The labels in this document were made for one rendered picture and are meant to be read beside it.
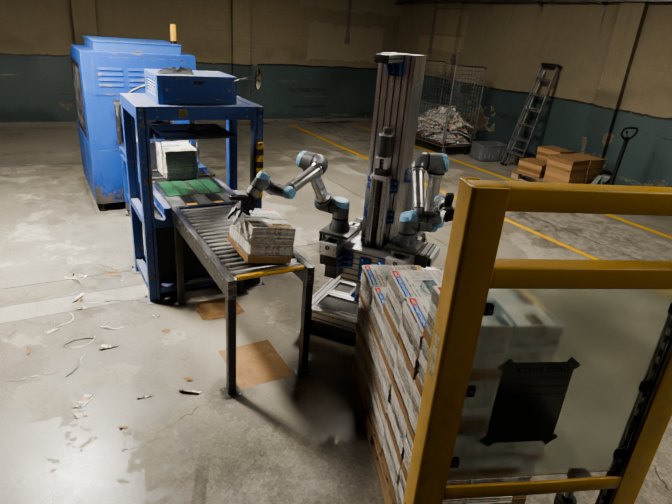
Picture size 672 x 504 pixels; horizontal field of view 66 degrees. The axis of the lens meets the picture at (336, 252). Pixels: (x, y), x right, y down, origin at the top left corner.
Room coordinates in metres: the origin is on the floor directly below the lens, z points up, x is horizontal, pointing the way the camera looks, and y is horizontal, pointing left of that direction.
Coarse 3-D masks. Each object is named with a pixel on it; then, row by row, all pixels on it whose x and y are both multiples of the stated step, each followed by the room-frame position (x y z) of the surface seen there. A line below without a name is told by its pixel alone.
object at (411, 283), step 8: (392, 272) 2.30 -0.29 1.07; (400, 272) 2.30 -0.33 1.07; (408, 272) 2.31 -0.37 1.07; (416, 272) 2.32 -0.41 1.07; (424, 272) 2.33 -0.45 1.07; (432, 272) 2.34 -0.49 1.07; (440, 272) 2.35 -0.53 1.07; (400, 280) 2.22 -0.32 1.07; (408, 280) 2.23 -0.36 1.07; (416, 280) 2.23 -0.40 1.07; (424, 280) 2.24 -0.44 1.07; (432, 280) 2.25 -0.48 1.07; (440, 280) 2.25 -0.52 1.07; (400, 288) 2.13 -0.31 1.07; (408, 288) 2.14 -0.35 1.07; (416, 288) 2.15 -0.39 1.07; (424, 288) 2.16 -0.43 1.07; (408, 296) 2.06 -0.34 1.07; (416, 296) 2.07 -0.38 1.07; (424, 296) 2.07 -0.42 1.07
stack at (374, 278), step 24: (360, 288) 2.89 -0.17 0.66; (384, 288) 2.59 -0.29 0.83; (360, 312) 2.80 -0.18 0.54; (384, 336) 2.27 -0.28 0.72; (360, 360) 2.70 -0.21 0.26; (360, 384) 2.64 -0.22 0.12; (384, 384) 2.12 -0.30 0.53; (408, 384) 1.83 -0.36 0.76; (360, 408) 2.54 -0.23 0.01; (384, 408) 2.08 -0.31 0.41; (408, 408) 1.77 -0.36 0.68; (384, 432) 2.03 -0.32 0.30; (384, 456) 1.99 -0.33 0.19
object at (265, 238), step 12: (252, 228) 2.76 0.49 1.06; (264, 228) 2.79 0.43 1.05; (276, 228) 2.83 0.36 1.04; (288, 228) 2.87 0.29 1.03; (252, 240) 2.75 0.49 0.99; (264, 240) 2.78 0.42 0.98; (276, 240) 2.82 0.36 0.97; (288, 240) 2.87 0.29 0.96; (252, 252) 2.75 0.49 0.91; (264, 252) 2.79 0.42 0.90; (276, 252) 2.82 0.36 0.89; (288, 252) 2.87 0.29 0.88
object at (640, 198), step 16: (512, 192) 1.13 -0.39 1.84; (528, 192) 1.14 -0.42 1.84; (544, 192) 1.14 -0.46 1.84; (560, 192) 1.15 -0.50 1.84; (576, 192) 1.16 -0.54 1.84; (592, 192) 1.16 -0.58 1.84; (608, 192) 1.17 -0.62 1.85; (624, 192) 1.18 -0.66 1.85; (640, 192) 1.19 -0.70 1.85; (656, 192) 1.20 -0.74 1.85; (512, 208) 1.13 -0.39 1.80; (528, 208) 1.14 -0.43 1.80; (544, 208) 1.15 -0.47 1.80; (560, 208) 1.15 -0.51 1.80; (576, 208) 1.16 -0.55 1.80; (592, 208) 1.17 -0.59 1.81; (608, 208) 1.17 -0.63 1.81; (624, 208) 1.18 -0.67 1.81; (640, 208) 1.19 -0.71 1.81; (656, 208) 1.19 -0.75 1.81
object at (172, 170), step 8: (160, 144) 4.65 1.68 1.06; (168, 144) 4.68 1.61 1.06; (176, 144) 4.70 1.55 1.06; (184, 144) 4.72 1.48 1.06; (160, 152) 4.55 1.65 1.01; (168, 152) 4.42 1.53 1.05; (176, 152) 4.47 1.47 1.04; (184, 152) 4.50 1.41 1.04; (192, 152) 4.53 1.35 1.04; (160, 160) 4.61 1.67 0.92; (168, 160) 4.43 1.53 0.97; (176, 160) 4.46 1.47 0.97; (184, 160) 4.50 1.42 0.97; (192, 160) 4.54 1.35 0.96; (160, 168) 4.61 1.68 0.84; (168, 168) 4.43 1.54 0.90; (176, 168) 4.47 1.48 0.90; (184, 168) 4.50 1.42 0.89; (192, 168) 4.54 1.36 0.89; (168, 176) 4.42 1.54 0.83; (176, 176) 4.46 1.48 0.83; (184, 176) 4.50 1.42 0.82; (192, 176) 4.53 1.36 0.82
